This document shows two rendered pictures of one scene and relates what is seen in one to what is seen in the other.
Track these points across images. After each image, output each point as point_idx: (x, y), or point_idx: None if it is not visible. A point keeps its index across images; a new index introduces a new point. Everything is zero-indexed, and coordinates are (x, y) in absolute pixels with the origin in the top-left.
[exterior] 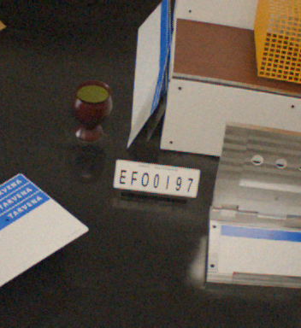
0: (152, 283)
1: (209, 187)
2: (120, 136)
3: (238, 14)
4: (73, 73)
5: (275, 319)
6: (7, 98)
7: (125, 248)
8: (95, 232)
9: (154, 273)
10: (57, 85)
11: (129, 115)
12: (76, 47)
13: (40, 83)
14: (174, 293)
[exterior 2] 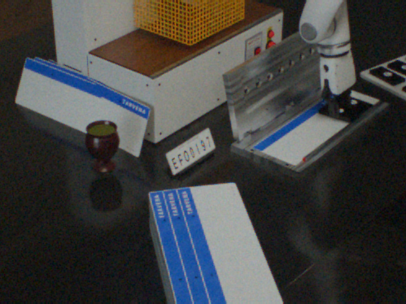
0: (274, 197)
1: None
2: (123, 155)
3: (123, 23)
4: (31, 149)
5: (352, 165)
6: (18, 189)
7: None
8: None
9: (266, 193)
10: (35, 160)
11: None
12: (0, 136)
13: (21, 167)
14: (291, 193)
